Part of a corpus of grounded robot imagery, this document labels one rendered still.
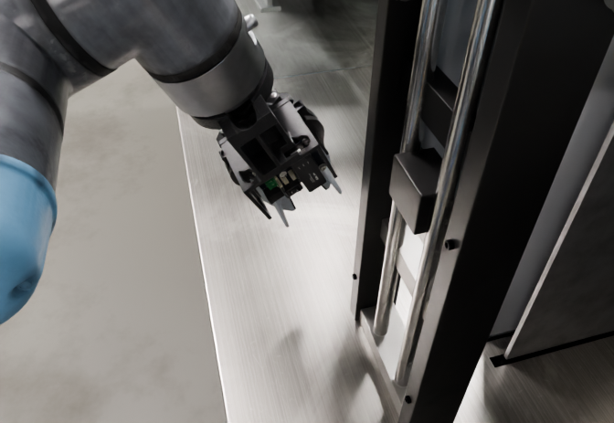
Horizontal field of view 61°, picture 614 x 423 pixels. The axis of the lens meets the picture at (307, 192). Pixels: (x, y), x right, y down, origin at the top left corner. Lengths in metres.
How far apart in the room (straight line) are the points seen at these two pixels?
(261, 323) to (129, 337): 1.17
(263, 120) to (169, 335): 1.41
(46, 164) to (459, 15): 0.26
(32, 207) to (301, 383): 0.40
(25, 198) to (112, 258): 1.77
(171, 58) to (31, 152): 0.12
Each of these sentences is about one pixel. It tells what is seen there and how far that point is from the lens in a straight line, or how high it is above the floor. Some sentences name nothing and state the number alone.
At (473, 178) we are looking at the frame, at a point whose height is 1.23.
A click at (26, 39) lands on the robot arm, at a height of 1.29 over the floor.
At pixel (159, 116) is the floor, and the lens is 2.65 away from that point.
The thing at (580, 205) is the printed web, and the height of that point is 1.13.
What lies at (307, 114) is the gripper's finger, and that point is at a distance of 0.48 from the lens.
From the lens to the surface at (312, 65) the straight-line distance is 1.04.
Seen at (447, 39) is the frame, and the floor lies 1.25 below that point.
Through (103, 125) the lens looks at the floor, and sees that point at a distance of 2.67.
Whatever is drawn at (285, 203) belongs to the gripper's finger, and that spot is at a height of 1.04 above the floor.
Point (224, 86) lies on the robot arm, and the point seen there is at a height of 1.23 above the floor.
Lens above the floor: 1.41
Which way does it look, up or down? 42 degrees down
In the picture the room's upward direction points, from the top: straight up
